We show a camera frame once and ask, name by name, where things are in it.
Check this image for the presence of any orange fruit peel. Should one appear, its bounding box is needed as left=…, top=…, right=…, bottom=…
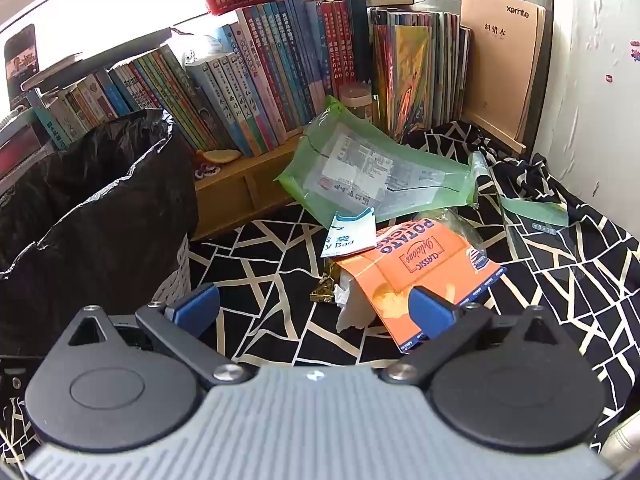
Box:
left=202, top=149, right=242, bottom=165

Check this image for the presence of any row of upright books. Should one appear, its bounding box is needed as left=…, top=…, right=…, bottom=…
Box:
left=25, top=0, right=371, bottom=158

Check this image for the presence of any black trash bag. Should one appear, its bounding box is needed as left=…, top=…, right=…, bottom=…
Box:
left=0, top=108, right=200, bottom=356

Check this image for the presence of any row of thin picture books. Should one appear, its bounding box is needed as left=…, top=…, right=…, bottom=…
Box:
left=369, top=5, right=473, bottom=143

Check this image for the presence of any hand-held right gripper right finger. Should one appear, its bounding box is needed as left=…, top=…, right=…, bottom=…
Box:
left=380, top=285, right=563, bottom=386

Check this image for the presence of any green plastic mailer bag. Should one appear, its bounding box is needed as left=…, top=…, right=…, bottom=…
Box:
left=275, top=95, right=493, bottom=223

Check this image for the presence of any green plastic strip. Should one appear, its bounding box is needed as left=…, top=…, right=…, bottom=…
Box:
left=500, top=195, right=571, bottom=228

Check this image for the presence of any gold foil wrapper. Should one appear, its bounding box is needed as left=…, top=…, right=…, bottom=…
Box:
left=309, top=265, right=343, bottom=303

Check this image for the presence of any wooden easel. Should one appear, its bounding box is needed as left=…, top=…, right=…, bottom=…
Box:
left=465, top=0, right=528, bottom=158

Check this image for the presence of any white plastic object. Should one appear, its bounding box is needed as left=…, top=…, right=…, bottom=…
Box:
left=600, top=417, right=640, bottom=471

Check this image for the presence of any clear jar with lid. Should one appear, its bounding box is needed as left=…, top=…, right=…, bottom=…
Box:
left=340, top=82, right=373, bottom=121

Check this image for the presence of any white and blue paper bag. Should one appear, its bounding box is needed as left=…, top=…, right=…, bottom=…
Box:
left=320, top=208, right=378, bottom=259

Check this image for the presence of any large clear plastic bag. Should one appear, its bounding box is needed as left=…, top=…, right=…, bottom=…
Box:
left=415, top=207, right=488, bottom=261

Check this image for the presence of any white paperback book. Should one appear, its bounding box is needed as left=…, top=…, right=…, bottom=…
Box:
left=20, top=52, right=83, bottom=92

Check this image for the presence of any black smartphone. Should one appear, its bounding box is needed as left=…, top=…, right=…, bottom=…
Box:
left=4, top=23, right=40, bottom=96

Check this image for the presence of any black and white patterned cloth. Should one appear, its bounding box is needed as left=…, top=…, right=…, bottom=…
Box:
left=0, top=121, right=640, bottom=471

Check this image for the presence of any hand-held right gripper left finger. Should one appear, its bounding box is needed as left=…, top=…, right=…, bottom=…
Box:
left=60, top=282, right=256, bottom=386

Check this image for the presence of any dark hardcover book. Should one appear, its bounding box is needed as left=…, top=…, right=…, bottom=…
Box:
left=107, top=27, right=193, bottom=68

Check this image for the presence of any wooden desktop bookshelf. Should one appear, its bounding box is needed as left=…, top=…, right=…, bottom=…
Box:
left=192, top=135, right=311, bottom=241

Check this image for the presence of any orange snack box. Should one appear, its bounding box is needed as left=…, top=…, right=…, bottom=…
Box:
left=335, top=217, right=507, bottom=353

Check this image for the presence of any brown kraft notebook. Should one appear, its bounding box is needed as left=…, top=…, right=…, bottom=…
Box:
left=460, top=0, right=547, bottom=146

